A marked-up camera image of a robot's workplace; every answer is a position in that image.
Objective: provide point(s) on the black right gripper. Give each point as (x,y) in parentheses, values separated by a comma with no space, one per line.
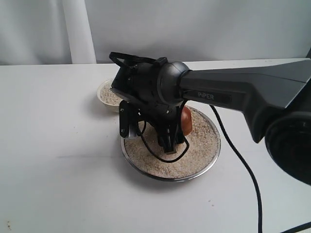
(152,88)

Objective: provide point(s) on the brown wooden cup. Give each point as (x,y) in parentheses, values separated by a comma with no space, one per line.
(186,121)

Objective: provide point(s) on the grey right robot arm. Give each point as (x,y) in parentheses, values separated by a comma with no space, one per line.
(275,102)

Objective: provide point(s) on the cream ceramic bowl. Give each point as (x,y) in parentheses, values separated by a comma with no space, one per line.
(113,108)

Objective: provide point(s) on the rice in cream bowl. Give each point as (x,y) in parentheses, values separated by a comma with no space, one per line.
(107,96)

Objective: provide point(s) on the round metal tray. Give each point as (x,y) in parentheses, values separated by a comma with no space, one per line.
(213,157)

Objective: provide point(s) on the white backdrop cloth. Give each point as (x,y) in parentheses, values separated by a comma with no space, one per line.
(42,32)

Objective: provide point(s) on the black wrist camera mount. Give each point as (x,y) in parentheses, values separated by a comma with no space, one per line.
(128,120)

